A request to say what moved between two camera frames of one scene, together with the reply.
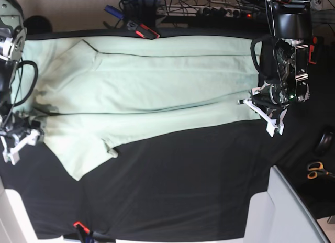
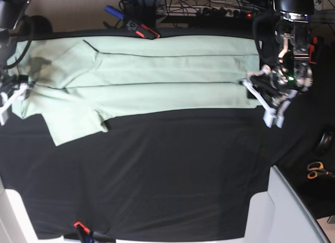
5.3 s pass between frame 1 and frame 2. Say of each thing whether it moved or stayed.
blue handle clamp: stayed
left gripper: moved
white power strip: stayed
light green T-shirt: moved
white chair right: stayed
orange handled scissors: stayed
